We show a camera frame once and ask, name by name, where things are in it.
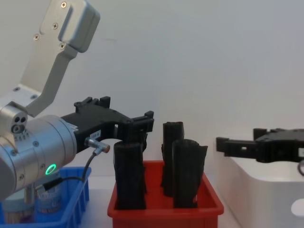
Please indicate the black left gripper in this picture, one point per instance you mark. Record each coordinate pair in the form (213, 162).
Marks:
(95, 123)

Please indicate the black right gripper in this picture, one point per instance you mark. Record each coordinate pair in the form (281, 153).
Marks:
(280, 147)

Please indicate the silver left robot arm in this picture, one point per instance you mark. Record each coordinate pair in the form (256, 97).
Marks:
(45, 145)

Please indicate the white plastic box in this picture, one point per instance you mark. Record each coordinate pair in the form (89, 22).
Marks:
(266, 194)

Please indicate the black fabric roll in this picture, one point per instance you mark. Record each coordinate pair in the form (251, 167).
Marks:
(129, 175)
(187, 175)
(172, 135)

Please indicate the blue plastic bin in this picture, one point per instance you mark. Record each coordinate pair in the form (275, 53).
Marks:
(76, 202)

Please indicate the clear jar with label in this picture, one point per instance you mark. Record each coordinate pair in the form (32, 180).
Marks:
(51, 202)
(16, 211)

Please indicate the red plastic bin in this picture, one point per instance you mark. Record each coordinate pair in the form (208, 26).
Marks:
(166, 217)

